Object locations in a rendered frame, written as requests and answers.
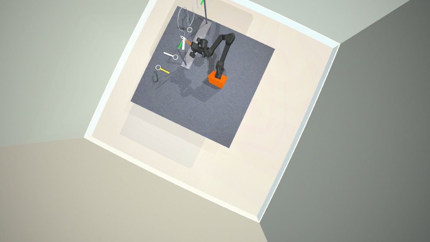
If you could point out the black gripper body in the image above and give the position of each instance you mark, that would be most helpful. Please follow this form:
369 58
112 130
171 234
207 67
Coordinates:
192 54

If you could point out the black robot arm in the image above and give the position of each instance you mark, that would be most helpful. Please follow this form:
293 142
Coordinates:
208 52

